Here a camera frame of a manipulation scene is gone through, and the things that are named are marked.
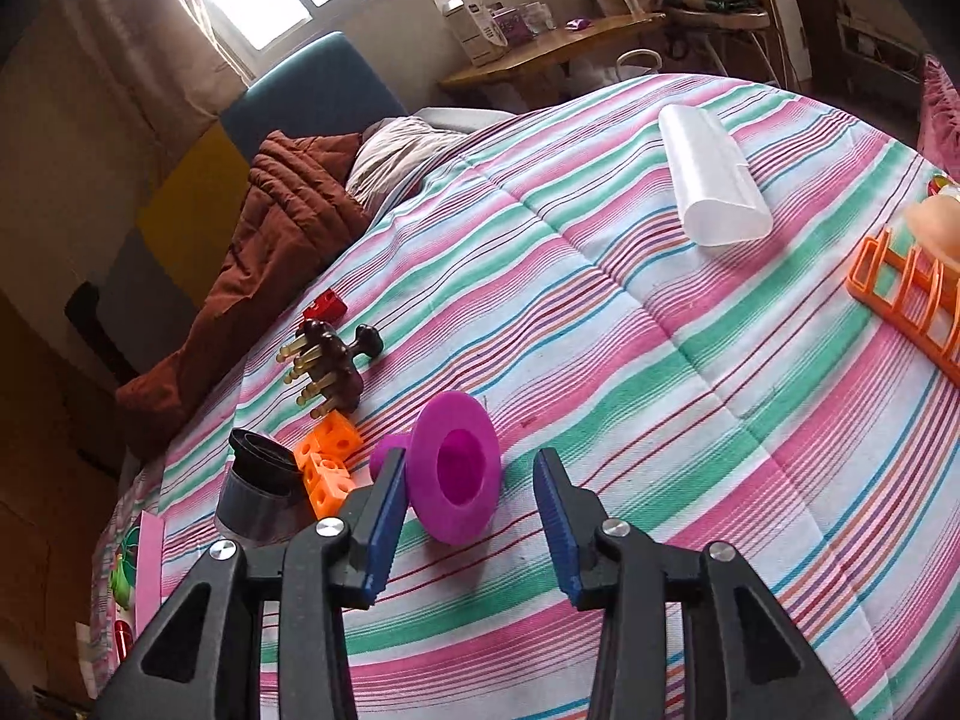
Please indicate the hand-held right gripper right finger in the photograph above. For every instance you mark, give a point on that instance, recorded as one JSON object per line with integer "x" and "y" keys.
{"x": 559, "y": 532}

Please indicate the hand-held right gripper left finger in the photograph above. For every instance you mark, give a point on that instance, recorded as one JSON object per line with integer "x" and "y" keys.
{"x": 382, "y": 525}

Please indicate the magenta flanged cup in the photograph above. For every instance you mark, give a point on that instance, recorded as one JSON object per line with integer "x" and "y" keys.
{"x": 450, "y": 465}

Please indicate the brown studded massager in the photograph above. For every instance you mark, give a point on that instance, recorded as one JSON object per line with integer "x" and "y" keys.
{"x": 330, "y": 360}

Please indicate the pink tray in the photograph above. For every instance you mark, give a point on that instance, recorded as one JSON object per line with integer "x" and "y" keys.
{"x": 150, "y": 577}

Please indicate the orange linking cubes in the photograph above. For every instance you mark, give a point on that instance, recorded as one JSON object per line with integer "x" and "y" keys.
{"x": 326, "y": 465}

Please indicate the silver cylinder cup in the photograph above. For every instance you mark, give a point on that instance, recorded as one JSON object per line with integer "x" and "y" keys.
{"x": 255, "y": 495}

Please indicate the small red toy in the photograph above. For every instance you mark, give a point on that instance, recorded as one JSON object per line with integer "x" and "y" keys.
{"x": 324, "y": 306}

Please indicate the lime and white round case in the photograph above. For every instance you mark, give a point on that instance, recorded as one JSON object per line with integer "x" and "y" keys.
{"x": 124, "y": 570}

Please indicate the red transparent tool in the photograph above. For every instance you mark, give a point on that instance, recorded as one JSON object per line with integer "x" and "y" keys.
{"x": 124, "y": 641}

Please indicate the brown quilt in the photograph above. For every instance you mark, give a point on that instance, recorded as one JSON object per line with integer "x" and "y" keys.
{"x": 277, "y": 240}

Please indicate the beige pillow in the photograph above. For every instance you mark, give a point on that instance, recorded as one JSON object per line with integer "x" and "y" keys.
{"x": 397, "y": 161}

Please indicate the translucent white tube case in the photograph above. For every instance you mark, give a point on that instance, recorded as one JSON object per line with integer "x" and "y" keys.
{"x": 712, "y": 180}

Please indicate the orange plastic rack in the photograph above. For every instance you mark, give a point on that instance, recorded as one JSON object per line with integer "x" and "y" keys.
{"x": 900, "y": 292}

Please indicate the blue yellow grey headboard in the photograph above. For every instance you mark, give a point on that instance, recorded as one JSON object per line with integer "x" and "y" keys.
{"x": 315, "y": 90}

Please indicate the wooden bedside table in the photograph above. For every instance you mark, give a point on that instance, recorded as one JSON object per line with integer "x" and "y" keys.
{"x": 540, "y": 52}

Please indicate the peach rounded object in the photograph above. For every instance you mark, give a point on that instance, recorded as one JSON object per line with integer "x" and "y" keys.
{"x": 937, "y": 229}

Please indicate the white carton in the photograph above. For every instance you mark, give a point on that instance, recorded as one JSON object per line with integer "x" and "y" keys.
{"x": 469, "y": 30}

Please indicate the small purple wrapper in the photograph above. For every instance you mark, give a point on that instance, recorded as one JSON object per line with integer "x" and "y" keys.
{"x": 579, "y": 24}

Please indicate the small purple box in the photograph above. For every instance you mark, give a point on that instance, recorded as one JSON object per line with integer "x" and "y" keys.
{"x": 510, "y": 24}

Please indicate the clear jar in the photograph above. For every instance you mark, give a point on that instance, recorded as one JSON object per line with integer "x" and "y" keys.
{"x": 540, "y": 19}

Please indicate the stool with clutter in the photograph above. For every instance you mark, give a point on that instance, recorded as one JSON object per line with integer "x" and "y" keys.
{"x": 712, "y": 15}

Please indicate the white cabinet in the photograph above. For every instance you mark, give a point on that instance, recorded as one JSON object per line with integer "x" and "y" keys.
{"x": 787, "y": 15}

